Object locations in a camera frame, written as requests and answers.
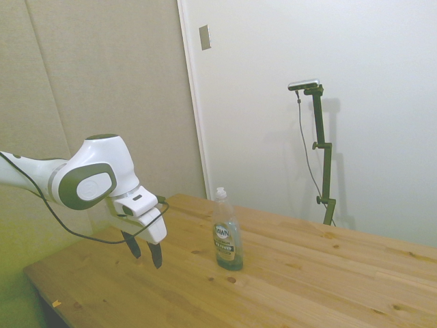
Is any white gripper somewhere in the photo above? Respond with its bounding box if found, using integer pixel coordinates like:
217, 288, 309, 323
104, 197, 168, 270

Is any clear dish soap bottle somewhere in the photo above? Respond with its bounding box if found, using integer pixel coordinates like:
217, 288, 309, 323
212, 186, 244, 273

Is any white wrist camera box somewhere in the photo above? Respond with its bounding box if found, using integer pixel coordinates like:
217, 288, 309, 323
113, 188, 160, 217

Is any white door frame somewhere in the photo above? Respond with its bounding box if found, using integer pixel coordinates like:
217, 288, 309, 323
176, 0, 213, 201

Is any dark green camera stand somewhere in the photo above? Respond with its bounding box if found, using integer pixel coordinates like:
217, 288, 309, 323
304, 85, 337, 226

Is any grey wall switch plate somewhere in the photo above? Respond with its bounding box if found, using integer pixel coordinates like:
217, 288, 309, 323
198, 24, 212, 51

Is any silver exterior camera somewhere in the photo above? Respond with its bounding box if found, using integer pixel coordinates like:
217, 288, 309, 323
287, 78, 322, 92

